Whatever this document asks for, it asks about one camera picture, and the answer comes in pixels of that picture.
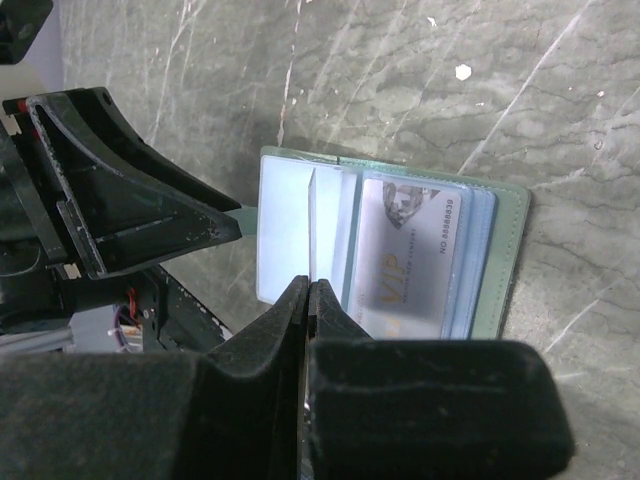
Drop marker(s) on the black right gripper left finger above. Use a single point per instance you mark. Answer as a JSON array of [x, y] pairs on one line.
[[233, 413]]

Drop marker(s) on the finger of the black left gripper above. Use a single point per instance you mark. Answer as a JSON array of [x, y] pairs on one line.
[[125, 206]]

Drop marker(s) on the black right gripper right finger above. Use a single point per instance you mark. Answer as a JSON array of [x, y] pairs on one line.
[[428, 409]]

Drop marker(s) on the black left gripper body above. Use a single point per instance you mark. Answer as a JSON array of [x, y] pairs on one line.
[[43, 283]]

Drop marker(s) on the green card holder wallet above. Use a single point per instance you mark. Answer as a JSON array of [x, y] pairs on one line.
[[485, 259]]

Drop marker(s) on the white VIP credit card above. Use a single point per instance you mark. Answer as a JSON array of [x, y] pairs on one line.
[[404, 255]]

